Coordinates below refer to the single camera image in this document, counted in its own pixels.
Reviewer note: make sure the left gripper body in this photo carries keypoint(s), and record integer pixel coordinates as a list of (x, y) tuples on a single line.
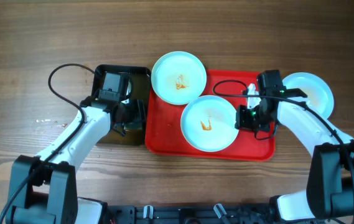
[(131, 111)]

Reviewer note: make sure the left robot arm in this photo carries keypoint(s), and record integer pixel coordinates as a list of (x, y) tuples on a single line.
[(43, 188)]

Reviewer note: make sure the white plate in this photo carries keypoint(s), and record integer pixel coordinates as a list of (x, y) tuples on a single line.
[(208, 123), (318, 92), (178, 78)]

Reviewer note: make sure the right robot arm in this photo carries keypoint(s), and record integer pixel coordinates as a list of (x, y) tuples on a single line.
[(329, 193)]

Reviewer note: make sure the black water tray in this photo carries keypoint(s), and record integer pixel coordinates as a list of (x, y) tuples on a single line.
[(140, 76)]

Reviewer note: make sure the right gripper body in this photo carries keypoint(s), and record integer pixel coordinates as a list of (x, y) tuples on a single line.
[(253, 119)]

